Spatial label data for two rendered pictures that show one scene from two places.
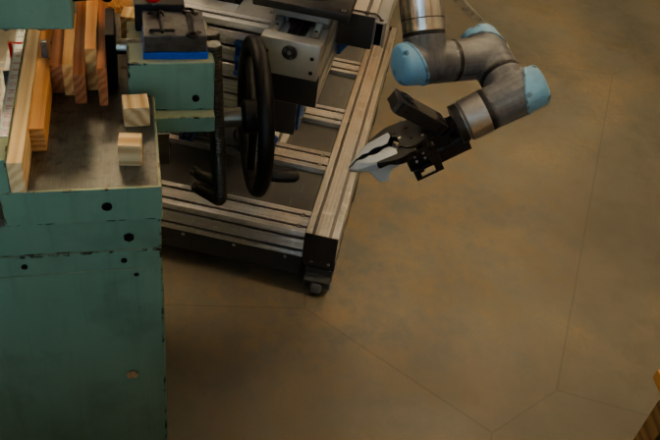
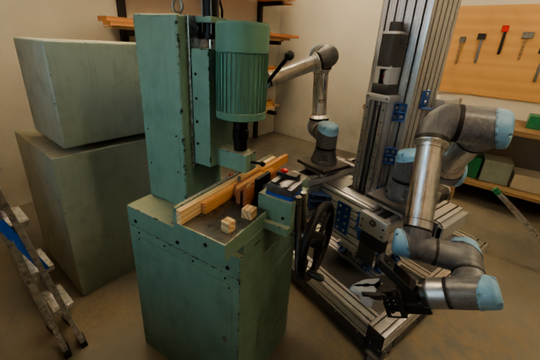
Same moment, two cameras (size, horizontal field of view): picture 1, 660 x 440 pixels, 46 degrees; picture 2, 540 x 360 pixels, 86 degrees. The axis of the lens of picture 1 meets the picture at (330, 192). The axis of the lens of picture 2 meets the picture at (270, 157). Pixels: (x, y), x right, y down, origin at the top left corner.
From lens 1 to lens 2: 0.57 m
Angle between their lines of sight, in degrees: 44
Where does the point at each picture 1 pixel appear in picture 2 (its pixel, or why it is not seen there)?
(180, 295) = (304, 321)
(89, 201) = (199, 239)
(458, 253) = not seen: outside the picture
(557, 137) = not seen: outside the picture
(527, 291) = not seen: outside the picture
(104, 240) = (218, 263)
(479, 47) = (454, 249)
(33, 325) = (193, 289)
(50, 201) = (187, 233)
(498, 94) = (454, 284)
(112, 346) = (218, 318)
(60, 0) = (242, 160)
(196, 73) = (284, 206)
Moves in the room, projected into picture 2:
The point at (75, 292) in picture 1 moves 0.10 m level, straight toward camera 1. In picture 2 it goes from (207, 283) to (190, 303)
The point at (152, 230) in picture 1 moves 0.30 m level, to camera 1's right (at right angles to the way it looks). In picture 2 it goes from (236, 269) to (304, 335)
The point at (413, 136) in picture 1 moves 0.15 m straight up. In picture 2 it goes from (389, 286) to (401, 240)
